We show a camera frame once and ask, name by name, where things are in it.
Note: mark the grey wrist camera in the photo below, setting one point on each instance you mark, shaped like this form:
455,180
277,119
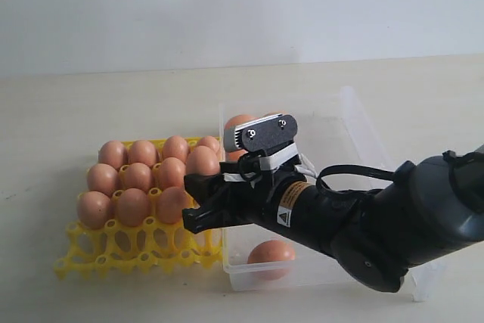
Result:
263,134

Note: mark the yellow plastic egg tray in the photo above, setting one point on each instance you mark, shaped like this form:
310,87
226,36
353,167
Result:
153,243

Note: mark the brown egg column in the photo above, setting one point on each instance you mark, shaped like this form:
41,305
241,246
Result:
234,156

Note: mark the brown egg front bottom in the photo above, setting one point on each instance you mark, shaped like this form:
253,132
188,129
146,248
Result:
271,251

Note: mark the brown egg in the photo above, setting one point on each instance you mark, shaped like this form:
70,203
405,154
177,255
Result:
170,203
271,251
273,114
133,207
238,119
94,209
202,161

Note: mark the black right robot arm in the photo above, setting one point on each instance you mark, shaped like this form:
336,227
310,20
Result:
376,224

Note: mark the brown egg placed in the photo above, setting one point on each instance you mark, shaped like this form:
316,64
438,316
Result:
143,151
211,142
113,153
138,175
177,147
170,173
103,178

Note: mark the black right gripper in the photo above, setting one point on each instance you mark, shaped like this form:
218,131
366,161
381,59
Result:
226,200

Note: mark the clear plastic container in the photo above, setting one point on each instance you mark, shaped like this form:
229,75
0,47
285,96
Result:
333,128

